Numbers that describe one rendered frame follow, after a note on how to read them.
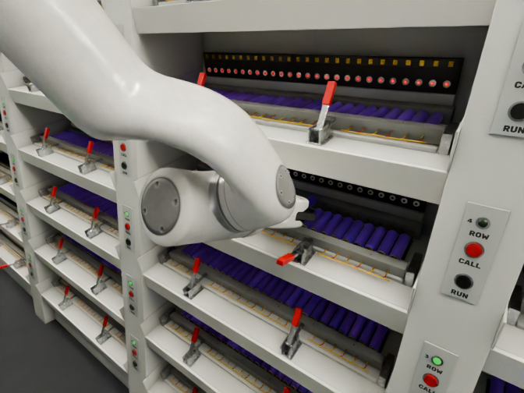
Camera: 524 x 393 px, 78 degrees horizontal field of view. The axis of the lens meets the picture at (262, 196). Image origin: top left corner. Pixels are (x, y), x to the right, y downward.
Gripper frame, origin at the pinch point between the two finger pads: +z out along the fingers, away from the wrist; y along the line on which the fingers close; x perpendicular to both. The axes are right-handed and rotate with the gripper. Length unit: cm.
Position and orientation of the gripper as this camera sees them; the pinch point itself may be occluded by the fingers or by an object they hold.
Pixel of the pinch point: (295, 207)
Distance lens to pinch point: 60.4
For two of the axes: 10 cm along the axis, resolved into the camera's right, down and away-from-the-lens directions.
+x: -2.3, 9.7, 1.1
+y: -8.1, -2.5, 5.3
